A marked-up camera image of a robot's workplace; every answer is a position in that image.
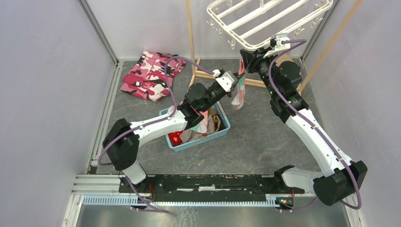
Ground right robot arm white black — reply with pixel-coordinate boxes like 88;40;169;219
240;49;367;210

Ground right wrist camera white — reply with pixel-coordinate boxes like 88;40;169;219
263;33;291;58

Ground brown beige socks pile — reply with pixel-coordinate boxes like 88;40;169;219
181;107;222;143

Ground white clip hanger frame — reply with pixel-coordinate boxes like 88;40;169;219
206;0;334;51

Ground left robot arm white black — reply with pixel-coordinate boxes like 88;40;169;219
101;70;244;193

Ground pink sock green patches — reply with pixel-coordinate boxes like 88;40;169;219
231;58;246;110

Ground red sock white stars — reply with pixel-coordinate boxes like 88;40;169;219
168;131;182;147

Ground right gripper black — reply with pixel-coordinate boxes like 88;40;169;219
241;46;279;97

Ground wooden hanger stand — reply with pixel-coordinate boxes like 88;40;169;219
186;0;363;94

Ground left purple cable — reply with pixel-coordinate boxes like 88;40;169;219
97;56;217;166

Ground blue plastic basket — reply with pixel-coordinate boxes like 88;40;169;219
165;102;231;152

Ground pink camouflage cloth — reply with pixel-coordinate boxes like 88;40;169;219
120;51;186;102

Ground beige cloth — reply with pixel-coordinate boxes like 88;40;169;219
275;54;294;66

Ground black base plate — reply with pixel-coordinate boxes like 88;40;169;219
134;175;304;202

